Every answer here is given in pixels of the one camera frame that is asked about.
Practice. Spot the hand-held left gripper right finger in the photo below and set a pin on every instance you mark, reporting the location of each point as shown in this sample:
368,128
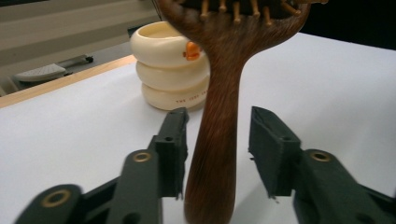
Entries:
280,149

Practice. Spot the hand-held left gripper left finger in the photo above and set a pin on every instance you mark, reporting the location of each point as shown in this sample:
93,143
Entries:
140,186

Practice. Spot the brown wooden hairbrush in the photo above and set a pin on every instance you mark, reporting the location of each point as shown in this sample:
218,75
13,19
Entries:
218,140

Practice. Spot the cream ribbed cup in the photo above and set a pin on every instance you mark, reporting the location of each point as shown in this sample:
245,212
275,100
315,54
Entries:
162,77

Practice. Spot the grey tool on shelf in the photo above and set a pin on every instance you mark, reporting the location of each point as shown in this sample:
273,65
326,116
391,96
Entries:
43,72

